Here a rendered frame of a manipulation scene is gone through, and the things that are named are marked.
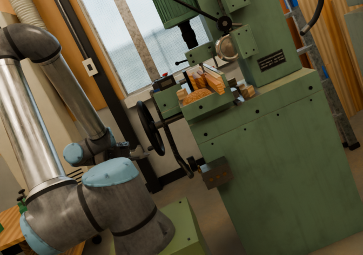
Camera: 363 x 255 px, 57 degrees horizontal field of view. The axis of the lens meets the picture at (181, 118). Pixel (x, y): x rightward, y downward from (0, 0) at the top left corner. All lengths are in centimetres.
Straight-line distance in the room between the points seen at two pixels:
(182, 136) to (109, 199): 205
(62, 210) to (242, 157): 80
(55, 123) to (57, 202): 172
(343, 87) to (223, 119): 170
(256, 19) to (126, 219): 98
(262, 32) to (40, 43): 88
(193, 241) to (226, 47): 82
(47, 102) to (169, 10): 144
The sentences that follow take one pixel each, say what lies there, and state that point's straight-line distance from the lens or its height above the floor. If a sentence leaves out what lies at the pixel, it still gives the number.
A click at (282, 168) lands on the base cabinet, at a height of 46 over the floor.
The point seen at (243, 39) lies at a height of 103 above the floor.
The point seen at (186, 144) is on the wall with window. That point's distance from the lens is 296.
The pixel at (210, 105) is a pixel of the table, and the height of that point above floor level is 86.
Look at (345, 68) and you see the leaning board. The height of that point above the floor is 37.
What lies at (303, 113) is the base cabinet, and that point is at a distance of 150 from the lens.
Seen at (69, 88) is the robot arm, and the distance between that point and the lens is 133.
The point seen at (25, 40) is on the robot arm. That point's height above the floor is 134.
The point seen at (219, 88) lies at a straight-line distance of 123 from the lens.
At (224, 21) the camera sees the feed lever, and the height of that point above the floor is 113.
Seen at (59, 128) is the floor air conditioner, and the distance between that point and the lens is 267.
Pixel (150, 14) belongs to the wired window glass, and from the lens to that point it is 291.
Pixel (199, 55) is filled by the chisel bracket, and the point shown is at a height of 103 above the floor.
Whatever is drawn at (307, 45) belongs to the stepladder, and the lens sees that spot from 235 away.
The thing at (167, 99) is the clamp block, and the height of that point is 91.
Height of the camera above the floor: 116
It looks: 13 degrees down
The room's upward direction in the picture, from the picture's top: 25 degrees counter-clockwise
